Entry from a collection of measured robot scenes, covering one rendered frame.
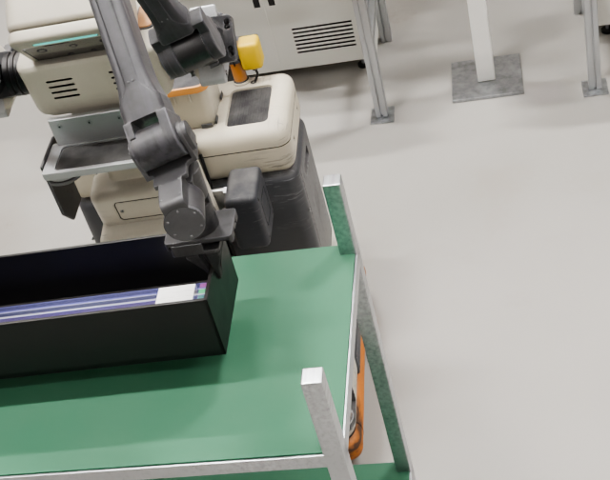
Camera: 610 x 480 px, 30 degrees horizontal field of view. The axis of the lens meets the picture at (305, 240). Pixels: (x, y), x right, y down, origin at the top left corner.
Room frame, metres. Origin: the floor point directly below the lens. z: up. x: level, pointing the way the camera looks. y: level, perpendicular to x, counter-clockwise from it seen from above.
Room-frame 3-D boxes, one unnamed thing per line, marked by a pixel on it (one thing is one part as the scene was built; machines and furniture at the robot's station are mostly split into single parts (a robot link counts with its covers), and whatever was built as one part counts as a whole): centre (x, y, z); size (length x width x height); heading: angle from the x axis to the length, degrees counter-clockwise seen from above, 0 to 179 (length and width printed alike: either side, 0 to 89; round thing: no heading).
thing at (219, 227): (1.31, 0.14, 1.21); 0.10 x 0.07 x 0.07; 77
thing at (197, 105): (2.24, 0.21, 0.87); 0.23 x 0.15 x 0.11; 77
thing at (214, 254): (1.31, 0.15, 1.14); 0.07 x 0.07 x 0.09; 77
